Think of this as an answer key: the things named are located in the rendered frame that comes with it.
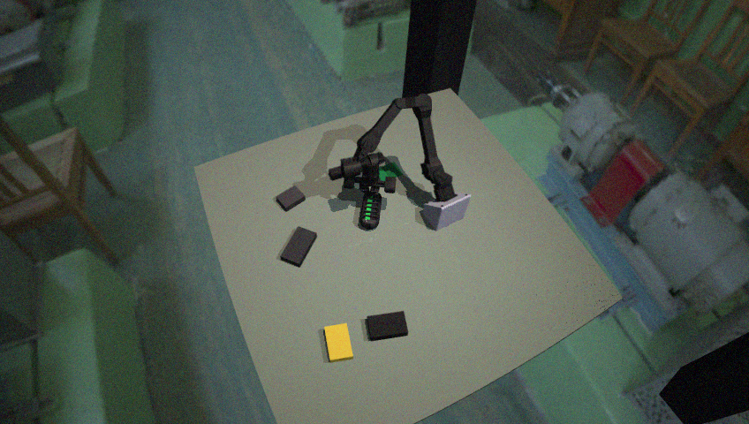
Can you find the yellow rectangular block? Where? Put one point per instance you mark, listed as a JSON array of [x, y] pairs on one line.
[[338, 342]]

